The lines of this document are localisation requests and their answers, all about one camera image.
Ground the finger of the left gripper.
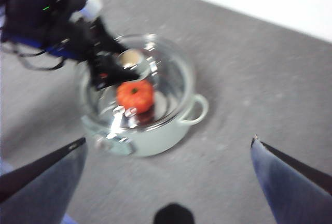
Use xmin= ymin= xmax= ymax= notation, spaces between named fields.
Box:
xmin=89 ymin=54 xmax=146 ymax=91
xmin=90 ymin=17 xmax=128 ymax=55

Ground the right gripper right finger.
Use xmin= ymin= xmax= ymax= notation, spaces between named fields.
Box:
xmin=250 ymin=134 xmax=332 ymax=224

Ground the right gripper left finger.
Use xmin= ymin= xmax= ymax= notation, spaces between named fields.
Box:
xmin=0 ymin=137 xmax=88 ymax=224

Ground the glass lid with green knob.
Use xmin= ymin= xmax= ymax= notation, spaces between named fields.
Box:
xmin=82 ymin=33 xmax=196 ymax=132

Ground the small orange pumpkin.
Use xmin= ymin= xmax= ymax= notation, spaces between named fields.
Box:
xmin=116 ymin=79 xmax=155 ymax=115

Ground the pale green electric cooking pot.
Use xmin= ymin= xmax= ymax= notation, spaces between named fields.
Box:
xmin=79 ymin=52 xmax=210 ymax=158

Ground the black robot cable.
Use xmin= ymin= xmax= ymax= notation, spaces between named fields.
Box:
xmin=0 ymin=39 xmax=66 ymax=72

